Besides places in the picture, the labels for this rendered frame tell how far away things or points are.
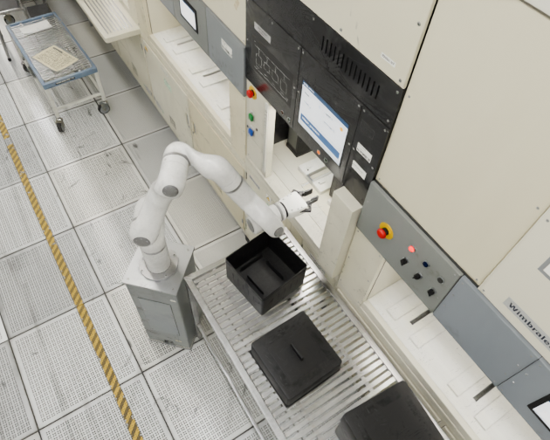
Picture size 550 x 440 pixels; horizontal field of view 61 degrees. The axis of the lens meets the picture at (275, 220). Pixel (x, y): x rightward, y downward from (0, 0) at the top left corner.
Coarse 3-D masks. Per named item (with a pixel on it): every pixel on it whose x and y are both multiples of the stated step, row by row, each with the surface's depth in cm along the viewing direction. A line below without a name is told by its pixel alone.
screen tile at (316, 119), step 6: (306, 96) 178; (312, 96) 175; (312, 102) 177; (318, 102) 173; (306, 108) 182; (318, 108) 175; (306, 114) 184; (312, 114) 181; (318, 114) 177; (312, 120) 183; (318, 120) 179; (318, 126) 181
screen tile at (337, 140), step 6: (324, 114) 173; (330, 114) 170; (330, 120) 172; (336, 120) 168; (324, 126) 177; (336, 126) 170; (324, 132) 179; (330, 132) 175; (330, 138) 177; (336, 138) 173; (342, 138) 169; (336, 144) 175
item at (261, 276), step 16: (256, 240) 225; (272, 240) 231; (240, 256) 225; (256, 256) 236; (272, 256) 236; (288, 256) 226; (240, 272) 230; (256, 272) 230; (272, 272) 231; (288, 272) 231; (304, 272) 218; (240, 288) 221; (256, 288) 226; (272, 288) 226; (288, 288) 218; (256, 304) 215; (272, 304) 218
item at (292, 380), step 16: (288, 320) 207; (304, 320) 207; (272, 336) 202; (288, 336) 203; (304, 336) 203; (320, 336) 204; (256, 352) 198; (272, 352) 198; (288, 352) 199; (304, 352) 199; (320, 352) 199; (272, 368) 194; (288, 368) 195; (304, 368) 195; (320, 368) 195; (336, 368) 200; (272, 384) 199; (288, 384) 191; (304, 384) 191; (288, 400) 188
